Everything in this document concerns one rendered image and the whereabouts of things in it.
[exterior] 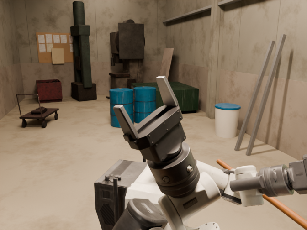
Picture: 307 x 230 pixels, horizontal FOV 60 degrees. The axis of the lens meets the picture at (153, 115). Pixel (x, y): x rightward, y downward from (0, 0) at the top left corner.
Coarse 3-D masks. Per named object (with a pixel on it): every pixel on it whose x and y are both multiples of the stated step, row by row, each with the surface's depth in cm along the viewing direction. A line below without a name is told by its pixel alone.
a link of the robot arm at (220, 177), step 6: (198, 162) 110; (198, 168) 108; (204, 168) 108; (210, 168) 109; (216, 168) 111; (210, 174) 108; (216, 174) 108; (222, 174) 109; (228, 174) 110; (216, 180) 108; (222, 180) 108; (222, 186) 108; (222, 192) 108; (222, 198) 108; (240, 204) 106
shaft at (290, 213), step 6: (222, 162) 148; (228, 168) 142; (264, 198) 116; (270, 198) 113; (276, 204) 109; (282, 204) 108; (282, 210) 106; (288, 210) 104; (288, 216) 104; (294, 216) 101; (300, 216) 100; (300, 222) 98; (306, 222) 97; (306, 228) 96
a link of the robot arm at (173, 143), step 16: (160, 112) 51; (176, 112) 49; (144, 128) 48; (160, 128) 46; (176, 128) 49; (144, 144) 45; (160, 144) 47; (176, 144) 49; (160, 160) 47; (176, 160) 49; (192, 160) 50; (160, 176) 49; (176, 176) 48
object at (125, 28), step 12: (120, 24) 885; (132, 24) 904; (120, 36) 893; (132, 36) 913; (120, 48) 903; (132, 48) 922; (120, 60) 961; (132, 60) 964; (120, 72) 1022; (132, 72) 974; (120, 84) 963
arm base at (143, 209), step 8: (136, 200) 72; (144, 200) 75; (128, 208) 68; (136, 208) 67; (144, 208) 70; (152, 208) 73; (136, 216) 66; (144, 216) 66; (152, 216) 68; (160, 216) 71; (144, 224) 66; (152, 224) 67; (160, 224) 70
